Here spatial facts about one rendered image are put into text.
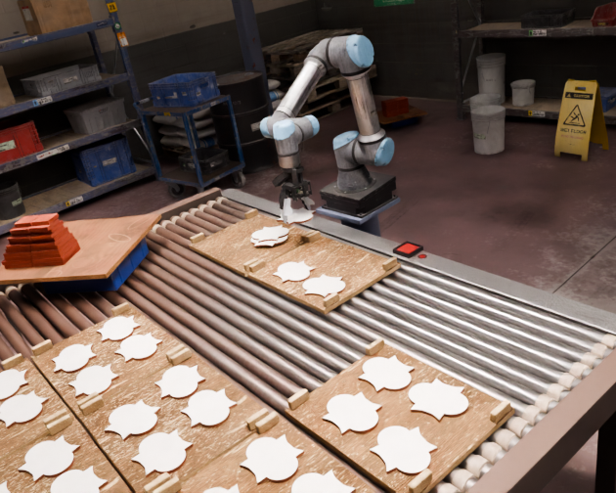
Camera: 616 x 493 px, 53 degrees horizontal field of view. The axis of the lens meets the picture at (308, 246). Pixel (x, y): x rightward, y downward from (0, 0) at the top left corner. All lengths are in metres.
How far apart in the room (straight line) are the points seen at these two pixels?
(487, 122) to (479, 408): 4.37
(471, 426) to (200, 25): 6.69
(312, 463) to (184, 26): 6.55
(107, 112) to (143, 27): 1.28
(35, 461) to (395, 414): 0.86
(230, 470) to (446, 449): 0.47
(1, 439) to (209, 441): 0.57
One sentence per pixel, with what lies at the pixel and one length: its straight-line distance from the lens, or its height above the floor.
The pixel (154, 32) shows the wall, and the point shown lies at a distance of 7.37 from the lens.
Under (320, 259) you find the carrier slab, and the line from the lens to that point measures 2.19.
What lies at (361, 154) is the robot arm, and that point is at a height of 1.13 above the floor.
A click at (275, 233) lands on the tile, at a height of 0.96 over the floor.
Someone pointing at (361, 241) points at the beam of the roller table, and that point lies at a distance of 2.33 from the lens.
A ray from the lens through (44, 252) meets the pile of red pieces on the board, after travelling 2.44.
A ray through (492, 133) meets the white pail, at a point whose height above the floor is 0.19.
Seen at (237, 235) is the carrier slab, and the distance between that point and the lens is 2.52.
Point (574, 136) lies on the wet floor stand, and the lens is 5.53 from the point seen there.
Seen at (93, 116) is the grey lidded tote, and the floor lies 0.79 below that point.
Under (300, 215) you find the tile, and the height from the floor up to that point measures 1.06.
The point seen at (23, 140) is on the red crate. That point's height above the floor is 0.78.
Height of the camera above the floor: 1.94
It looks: 26 degrees down
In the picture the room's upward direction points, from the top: 10 degrees counter-clockwise
